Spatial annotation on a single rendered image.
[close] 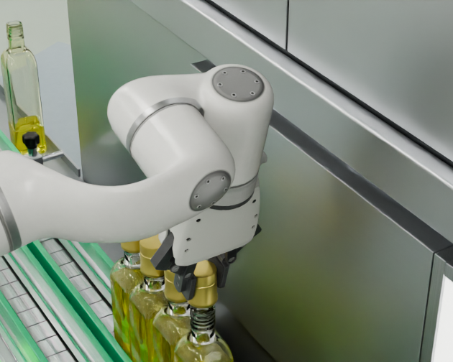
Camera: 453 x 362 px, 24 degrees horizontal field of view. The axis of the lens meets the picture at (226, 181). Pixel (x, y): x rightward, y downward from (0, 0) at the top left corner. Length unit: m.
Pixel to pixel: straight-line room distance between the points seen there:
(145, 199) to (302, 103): 0.31
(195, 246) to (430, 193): 0.26
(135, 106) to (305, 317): 0.42
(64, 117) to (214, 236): 1.34
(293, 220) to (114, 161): 0.60
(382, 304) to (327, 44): 0.28
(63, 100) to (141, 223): 1.58
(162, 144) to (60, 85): 1.63
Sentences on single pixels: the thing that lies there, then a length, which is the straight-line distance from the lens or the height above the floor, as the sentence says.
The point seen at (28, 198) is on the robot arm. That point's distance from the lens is 0.90.
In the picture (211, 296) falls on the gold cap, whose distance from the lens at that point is 1.19.
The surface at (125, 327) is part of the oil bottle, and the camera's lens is 1.40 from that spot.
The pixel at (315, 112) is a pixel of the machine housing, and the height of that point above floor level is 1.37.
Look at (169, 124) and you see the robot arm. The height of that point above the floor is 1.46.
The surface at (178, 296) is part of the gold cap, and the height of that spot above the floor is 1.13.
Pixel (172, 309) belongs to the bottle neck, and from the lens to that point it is 1.27.
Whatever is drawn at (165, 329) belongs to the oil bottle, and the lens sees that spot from 1.28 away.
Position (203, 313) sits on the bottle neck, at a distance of 1.21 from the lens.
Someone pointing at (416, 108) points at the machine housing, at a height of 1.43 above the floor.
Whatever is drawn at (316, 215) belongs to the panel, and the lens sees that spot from 1.17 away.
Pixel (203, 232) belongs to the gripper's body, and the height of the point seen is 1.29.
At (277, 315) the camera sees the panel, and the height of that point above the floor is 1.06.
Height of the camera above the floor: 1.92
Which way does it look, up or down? 33 degrees down
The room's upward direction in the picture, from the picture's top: straight up
